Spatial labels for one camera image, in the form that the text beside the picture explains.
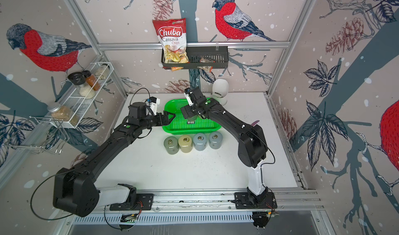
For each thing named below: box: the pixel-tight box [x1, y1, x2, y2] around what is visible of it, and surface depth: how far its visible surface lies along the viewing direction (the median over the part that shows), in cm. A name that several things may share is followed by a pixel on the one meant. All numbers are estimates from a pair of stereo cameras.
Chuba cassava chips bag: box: [152, 17, 190, 72], surface depth 85 cm
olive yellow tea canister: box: [177, 134, 194, 154], surface depth 87 cm
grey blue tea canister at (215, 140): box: [208, 131, 224, 150], surface depth 90 cm
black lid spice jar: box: [67, 71, 97, 100], surface depth 73 cm
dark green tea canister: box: [163, 136, 180, 155], surface depth 87 cm
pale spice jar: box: [95, 63, 111, 80], surface depth 87 cm
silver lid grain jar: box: [46, 103, 81, 126], surface depth 62 cm
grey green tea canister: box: [184, 114, 198, 125], surface depth 106 cm
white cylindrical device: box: [211, 78, 230, 107], surface depth 109 cm
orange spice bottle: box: [82, 69, 101, 91], surface depth 78 cm
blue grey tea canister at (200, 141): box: [192, 132, 208, 152], surface depth 88 cm
